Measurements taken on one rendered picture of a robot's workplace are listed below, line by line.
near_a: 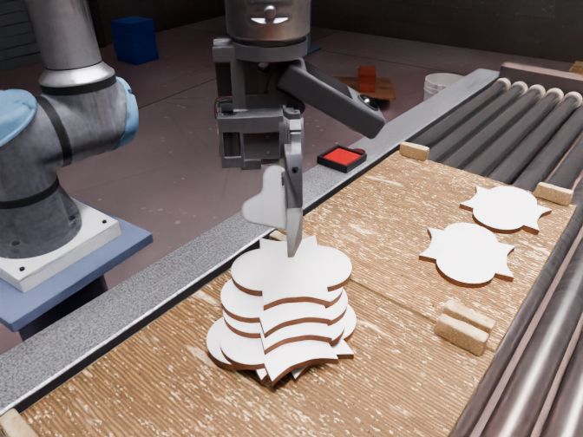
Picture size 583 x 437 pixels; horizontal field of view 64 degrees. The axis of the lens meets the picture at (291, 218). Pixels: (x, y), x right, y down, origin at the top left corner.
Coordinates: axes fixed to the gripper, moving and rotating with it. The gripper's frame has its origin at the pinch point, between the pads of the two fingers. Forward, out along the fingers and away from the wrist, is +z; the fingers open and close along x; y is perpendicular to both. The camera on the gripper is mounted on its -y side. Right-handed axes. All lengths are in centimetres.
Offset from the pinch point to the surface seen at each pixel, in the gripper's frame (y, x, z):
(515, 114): -65, -67, 16
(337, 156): -13.4, -43.5, 14.0
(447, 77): -135, -278, 72
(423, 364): -14.1, 11.1, 13.4
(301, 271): -1.1, 1.1, 7.2
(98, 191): 94, -197, 107
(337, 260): -5.8, -0.7, 7.2
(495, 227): -33.5, -13.1, 12.3
